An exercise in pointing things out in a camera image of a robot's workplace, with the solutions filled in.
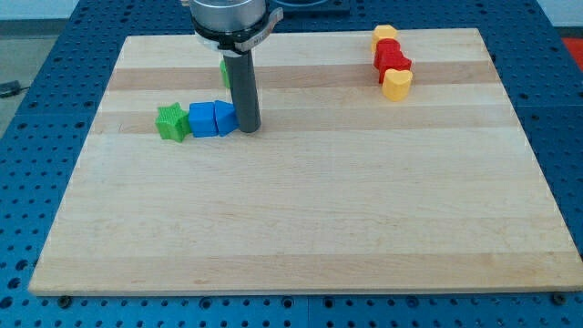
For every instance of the blue cube block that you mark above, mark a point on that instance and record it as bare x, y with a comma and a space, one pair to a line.
202, 120

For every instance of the black cable plug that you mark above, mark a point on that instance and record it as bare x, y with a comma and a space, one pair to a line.
10, 89

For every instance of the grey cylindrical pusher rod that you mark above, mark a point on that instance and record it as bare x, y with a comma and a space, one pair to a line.
244, 92

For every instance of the green star block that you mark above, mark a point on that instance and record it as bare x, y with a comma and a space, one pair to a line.
172, 122

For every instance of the blue triangle block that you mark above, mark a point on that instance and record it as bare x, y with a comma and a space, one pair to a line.
225, 116

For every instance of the red star block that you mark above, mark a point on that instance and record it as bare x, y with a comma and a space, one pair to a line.
391, 60

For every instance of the wooden board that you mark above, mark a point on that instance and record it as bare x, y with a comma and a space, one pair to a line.
341, 190

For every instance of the yellow hexagon block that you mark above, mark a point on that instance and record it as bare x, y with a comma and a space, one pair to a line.
381, 32

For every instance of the yellow heart block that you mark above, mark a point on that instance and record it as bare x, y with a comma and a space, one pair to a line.
396, 84

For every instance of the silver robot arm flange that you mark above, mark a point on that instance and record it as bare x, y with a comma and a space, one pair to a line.
233, 27

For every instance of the green circle block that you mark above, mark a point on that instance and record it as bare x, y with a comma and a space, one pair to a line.
224, 74

